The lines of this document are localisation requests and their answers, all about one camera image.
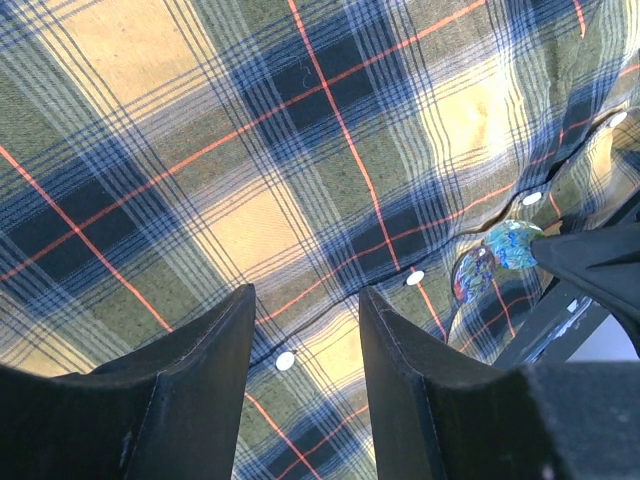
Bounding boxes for dark multicolour round brooch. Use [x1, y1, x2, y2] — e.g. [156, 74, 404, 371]
[452, 245, 497, 303]

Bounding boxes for yellow plaid flannel shirt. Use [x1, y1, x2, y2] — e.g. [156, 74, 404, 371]
[1, 1, 639, 479]

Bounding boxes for blue green round brooch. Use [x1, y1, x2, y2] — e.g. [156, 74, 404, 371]
[484, 220, 545, 270]

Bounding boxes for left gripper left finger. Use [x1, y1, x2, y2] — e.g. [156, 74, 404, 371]
[1, 285, 256, 479]

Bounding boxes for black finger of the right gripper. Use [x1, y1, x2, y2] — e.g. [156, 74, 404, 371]
[531, 223, 640, 350]

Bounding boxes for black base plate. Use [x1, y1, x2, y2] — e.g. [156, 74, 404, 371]
[492, 199, 640, 371]

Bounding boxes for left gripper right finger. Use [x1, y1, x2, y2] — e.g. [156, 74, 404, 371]
[359, 288, 639, 479]

